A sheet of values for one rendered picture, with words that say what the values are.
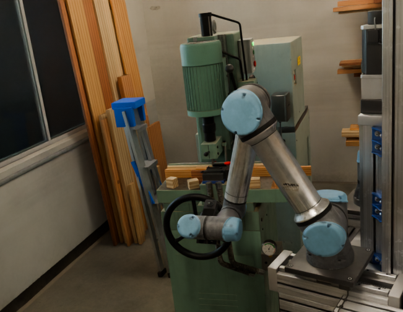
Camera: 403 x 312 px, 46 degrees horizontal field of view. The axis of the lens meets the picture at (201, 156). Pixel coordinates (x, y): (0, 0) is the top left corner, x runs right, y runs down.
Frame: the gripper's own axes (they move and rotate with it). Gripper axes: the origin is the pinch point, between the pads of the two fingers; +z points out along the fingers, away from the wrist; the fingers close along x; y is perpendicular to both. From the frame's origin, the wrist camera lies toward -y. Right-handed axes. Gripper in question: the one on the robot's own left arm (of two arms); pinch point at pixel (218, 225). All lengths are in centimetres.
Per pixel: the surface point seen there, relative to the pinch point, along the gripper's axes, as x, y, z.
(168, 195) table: -29.0, -12.3, 18.2
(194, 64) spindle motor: -15, -65, 0
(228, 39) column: -7, -84, 20
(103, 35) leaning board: -134, -140, 119
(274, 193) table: 17.0, -15.0, 20.2
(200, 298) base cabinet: -19, 33, 43
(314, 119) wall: 10, -107, 247
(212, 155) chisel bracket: -11.4, -31.2, 22.3
